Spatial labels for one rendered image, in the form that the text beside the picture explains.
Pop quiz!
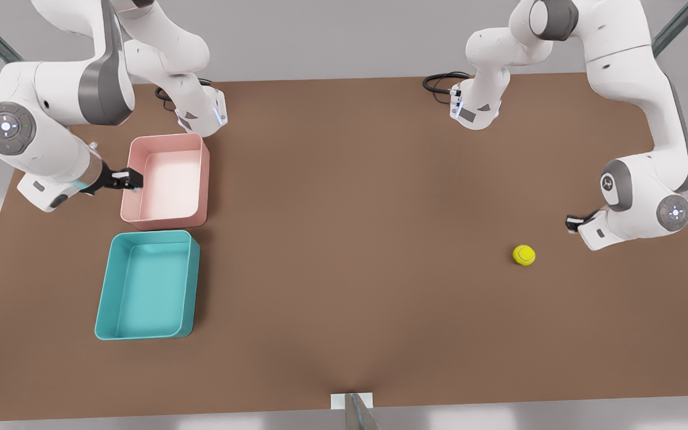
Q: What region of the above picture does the black cable loop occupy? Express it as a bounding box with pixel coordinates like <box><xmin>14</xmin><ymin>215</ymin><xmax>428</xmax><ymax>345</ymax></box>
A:
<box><xmin>423</xmin><ymin>72</ymin><xmax>472</xmax><ymax>106</ymax></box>
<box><xmin>155</xmin><ymin>78</ymin><xmax>214</xmax><ymax>112</ymax></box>

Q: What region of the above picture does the silver frame post with foot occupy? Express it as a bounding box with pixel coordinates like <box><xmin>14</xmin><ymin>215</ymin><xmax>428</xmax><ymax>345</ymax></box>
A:
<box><xmin>331</xmin><ymin>392</ymin><xmax>380</xmax><ymax>430</ymax></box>

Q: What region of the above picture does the teal rectangular bin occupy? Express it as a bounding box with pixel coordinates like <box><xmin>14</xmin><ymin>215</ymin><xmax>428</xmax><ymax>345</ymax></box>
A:
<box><xmin>94</xmin><ymin>230</ymin><xmax>201</xmax><ymax>341</ymax></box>

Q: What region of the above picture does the pink rectangular bin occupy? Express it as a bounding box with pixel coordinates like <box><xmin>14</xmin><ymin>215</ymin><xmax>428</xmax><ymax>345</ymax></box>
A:
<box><xmin>120</xmin><ymin>133</ymin><xmax>210</xmax><ymax>231</ymax></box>

